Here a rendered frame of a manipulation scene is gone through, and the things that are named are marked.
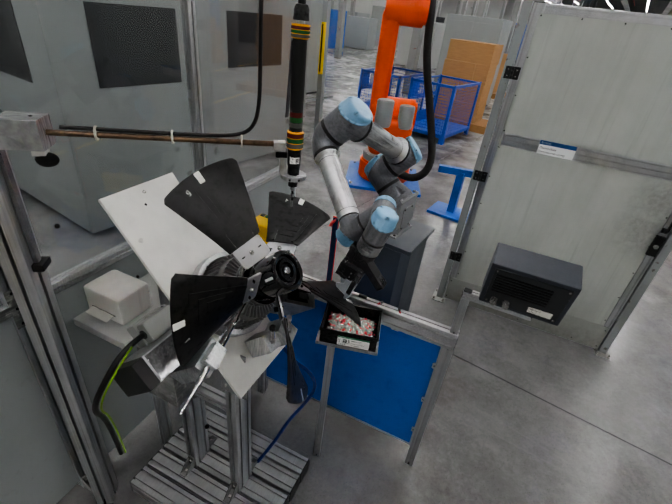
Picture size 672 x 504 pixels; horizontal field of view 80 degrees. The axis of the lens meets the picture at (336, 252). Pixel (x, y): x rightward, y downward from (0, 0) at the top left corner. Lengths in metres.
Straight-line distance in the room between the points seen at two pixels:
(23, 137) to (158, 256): 0.41
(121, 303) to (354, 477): 1.31
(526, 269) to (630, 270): 1.76
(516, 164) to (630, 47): 0.77
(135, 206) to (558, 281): 1.26
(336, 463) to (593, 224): 2.06
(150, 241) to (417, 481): 1.63
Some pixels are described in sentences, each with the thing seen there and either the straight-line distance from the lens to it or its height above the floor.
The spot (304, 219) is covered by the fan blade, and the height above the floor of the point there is 1.26.
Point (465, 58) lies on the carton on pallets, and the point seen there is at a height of 1.29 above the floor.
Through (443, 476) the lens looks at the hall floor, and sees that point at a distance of 2.26.
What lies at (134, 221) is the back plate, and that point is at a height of 1.29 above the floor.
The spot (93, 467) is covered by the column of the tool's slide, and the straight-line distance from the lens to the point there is 1.97.
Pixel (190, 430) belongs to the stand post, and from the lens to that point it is 1.87.
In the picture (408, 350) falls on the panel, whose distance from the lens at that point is 1.73.
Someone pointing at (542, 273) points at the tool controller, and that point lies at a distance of 1.38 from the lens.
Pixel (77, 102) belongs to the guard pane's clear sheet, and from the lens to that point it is 1.51.
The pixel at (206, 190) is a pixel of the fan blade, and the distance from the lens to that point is 1.13.
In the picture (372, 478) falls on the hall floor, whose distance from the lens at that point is 2.16.
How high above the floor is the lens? 1.86
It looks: 31 degrees down
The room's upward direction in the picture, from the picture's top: 7 degrees clockwise
